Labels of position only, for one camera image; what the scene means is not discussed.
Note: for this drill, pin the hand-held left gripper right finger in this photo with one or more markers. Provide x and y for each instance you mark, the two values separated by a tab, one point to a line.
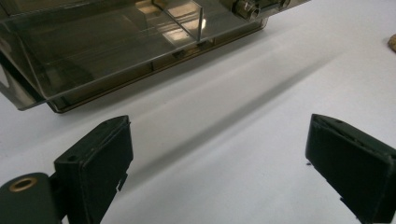
355	161

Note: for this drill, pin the brown round object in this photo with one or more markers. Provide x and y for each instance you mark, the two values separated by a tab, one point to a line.
393	43

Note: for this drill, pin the clear smoky plastic drawer box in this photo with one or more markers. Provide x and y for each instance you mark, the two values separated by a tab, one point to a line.
102	46

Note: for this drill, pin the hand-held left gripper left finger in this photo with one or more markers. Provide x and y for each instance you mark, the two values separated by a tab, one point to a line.
93	165

